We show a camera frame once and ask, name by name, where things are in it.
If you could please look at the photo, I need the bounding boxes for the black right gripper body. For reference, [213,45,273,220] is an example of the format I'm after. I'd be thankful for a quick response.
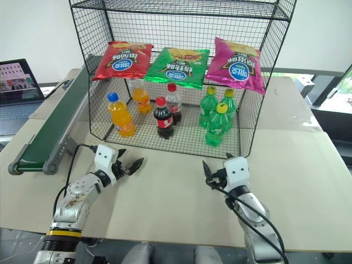
[206,168,227,191]

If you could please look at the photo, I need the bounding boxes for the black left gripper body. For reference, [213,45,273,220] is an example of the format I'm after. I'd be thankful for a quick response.
[111,158,131,181]

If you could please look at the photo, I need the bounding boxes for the green conveyor belt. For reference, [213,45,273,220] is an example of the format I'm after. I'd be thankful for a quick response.
[8,54,103,176]

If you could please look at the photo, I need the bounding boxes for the orange soda bottle blue cap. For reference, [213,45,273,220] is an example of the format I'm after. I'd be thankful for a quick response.
[106,92,136,138]

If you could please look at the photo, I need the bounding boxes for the green soda bottle yellow cap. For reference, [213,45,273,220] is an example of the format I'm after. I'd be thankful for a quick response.
[221,88,238,130]
[199,86,218,129]
[205,102,229,148]

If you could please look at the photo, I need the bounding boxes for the cola bottle red cap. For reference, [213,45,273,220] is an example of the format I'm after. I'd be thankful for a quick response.
[166,83,183,125]
[153,97,175,140]

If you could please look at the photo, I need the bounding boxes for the grey rounded shape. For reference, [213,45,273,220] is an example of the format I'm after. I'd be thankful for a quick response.
[128,241,155,264]

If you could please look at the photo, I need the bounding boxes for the magenta chip bag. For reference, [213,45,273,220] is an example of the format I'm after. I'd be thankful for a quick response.
[205,37,266,96]

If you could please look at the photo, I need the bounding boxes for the red chip bag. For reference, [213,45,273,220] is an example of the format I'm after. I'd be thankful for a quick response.
[92,41,154,81]

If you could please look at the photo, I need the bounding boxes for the green chip bag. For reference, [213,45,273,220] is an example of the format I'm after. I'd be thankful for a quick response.
[143,47,211,90]

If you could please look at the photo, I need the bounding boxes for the open laptop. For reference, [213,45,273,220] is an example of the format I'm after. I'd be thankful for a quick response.
[0,58,46,135]

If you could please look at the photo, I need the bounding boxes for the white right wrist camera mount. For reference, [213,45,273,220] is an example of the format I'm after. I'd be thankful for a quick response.
[223,156,250,194]

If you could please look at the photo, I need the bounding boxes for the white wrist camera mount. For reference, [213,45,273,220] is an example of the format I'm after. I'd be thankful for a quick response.
[94,145,118,183]
[223,156,250,194]

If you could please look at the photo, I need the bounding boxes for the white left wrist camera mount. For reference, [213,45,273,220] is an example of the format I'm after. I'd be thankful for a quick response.
[94,145,118,183]

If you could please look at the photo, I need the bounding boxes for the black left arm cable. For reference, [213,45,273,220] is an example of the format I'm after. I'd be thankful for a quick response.
[52,144,97,218]

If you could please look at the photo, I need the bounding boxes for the black wire mesh rack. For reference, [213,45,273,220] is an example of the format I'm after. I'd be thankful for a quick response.
[68,0,298,160]

